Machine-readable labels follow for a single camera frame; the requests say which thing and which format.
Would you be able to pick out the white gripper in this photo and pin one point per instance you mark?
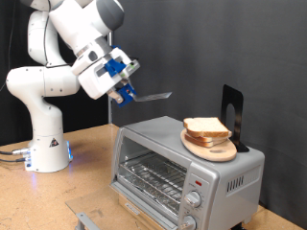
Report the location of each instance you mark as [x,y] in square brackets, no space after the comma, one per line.
[94,81]

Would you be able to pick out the metal spatula with blue block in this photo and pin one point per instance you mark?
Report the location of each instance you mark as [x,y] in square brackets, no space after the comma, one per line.
[150,96]

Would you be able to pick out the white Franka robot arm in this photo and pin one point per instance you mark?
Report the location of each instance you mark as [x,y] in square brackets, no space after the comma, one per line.
[41,83]

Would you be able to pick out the silver oven knob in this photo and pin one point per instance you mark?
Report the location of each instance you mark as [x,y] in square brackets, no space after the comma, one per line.
[188,223]
[193,199]

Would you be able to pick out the silver toaster oven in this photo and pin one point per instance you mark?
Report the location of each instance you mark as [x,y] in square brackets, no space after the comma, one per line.
[224,172]

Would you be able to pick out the vertical metal pole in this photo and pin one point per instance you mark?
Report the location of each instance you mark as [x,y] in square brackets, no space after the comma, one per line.
[109,111]

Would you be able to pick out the round wooden cutting board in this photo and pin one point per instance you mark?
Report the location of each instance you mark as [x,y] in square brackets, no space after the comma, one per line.
[217,154]

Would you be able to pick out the black metal bookend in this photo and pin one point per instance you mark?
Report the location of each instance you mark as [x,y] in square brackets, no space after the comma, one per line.
[240,105]

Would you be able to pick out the wooden crate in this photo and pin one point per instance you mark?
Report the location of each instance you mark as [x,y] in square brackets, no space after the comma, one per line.
[150,221]

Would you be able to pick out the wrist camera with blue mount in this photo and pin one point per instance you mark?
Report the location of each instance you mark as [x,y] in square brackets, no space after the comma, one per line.
[114,67]

